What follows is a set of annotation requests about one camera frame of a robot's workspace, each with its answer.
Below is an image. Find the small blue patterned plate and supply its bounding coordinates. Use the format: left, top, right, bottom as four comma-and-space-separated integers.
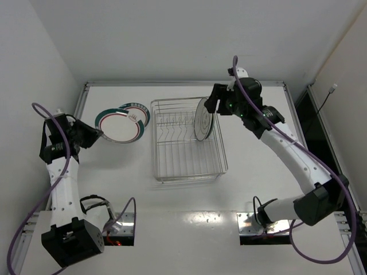
205, 113, 214, 139

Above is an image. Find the green red rimmed plate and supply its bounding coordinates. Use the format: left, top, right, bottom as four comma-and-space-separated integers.
95, 108, 145, 144
119, 102, 151, 128

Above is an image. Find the white plate with grey rim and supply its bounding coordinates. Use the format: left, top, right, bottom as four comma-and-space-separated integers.
194, 97, 210, 142

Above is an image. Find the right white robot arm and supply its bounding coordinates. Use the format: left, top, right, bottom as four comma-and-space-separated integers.
204, 77, 349, 227

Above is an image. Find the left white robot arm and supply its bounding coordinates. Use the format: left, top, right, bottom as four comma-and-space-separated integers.
40, 113, 108, 268

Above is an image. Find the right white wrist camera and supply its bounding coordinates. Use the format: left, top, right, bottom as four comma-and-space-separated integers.
228, 67, 249, 78

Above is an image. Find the metal wire dish rack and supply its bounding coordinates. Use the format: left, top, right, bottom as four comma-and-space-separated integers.
151, 97, 228, 184

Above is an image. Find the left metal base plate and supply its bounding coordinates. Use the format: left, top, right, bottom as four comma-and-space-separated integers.
106, 212, 135, 237

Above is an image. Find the metal base plate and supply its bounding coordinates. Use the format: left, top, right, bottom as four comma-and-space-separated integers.
106, 212, 135, 237
236, 212, 290, 237

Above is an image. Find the black wall cable with plug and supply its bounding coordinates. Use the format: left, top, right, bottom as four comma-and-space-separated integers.
315, 83, 338, 115

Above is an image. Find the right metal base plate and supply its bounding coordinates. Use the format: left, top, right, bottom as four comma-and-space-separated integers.
236, 212, 290, 237

